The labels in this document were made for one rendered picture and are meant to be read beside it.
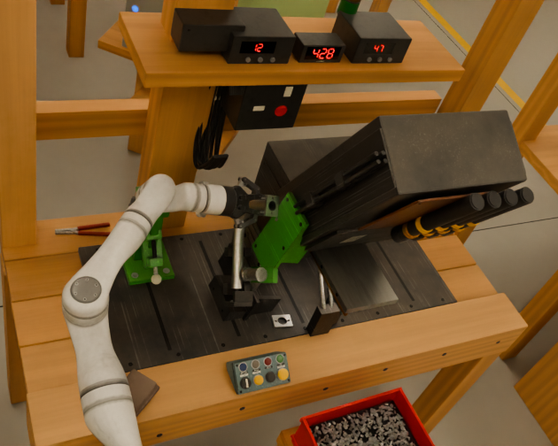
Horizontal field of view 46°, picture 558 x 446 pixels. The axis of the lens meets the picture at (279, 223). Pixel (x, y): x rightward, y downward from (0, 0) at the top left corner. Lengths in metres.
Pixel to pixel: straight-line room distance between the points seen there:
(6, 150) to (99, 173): 1.80
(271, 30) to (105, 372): 0.85
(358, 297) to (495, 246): 2.33
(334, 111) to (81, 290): 1.06
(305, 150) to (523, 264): 2.32
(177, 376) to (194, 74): 0.75
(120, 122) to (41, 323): 0.56
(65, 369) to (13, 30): 0.80
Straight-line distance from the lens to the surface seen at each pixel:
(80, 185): 3.41
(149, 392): 1.65
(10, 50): 1.54
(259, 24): 1.60
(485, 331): 2.16
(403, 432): 1.85
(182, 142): 1.80
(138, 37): 1.59
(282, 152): 1.85
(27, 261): 1.93
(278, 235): 1.70
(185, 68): 1.52
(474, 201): 1.42
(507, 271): 3.86
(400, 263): 2.19
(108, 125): 1.82
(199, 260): 1.95
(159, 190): 1.50
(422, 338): 2.02
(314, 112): 2.04
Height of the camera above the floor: 2.37
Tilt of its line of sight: 43 degrees down
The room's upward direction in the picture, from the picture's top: 21 degrees clockwise
